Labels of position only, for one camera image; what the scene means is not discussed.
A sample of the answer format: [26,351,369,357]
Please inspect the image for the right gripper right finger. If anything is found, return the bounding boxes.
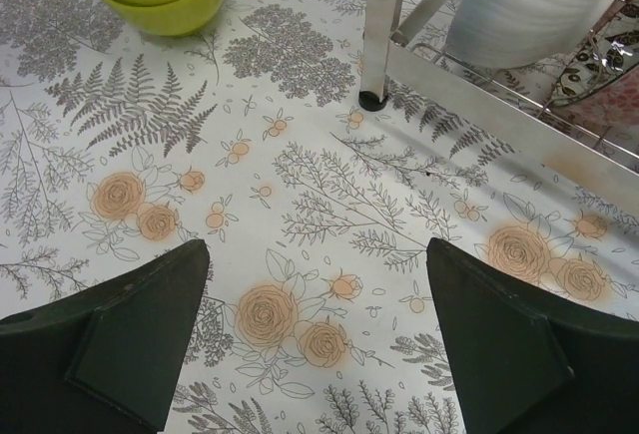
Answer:
[426,238,638,433]

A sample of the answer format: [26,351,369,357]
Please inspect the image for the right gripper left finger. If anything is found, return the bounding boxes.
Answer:
[1,239,210,433]

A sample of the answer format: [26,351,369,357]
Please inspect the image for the steel two-tier dish rack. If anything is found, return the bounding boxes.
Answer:
[358,0,638,190]

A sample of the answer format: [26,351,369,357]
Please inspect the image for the floral table mat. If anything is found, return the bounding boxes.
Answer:
[1,0,638,433]

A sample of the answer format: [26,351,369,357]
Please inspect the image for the dark floral pink bowl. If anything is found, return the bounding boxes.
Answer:
[548,0,638,127]

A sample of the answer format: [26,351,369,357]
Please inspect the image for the white ribbed bowl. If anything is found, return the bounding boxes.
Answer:
[445,0,615,69]

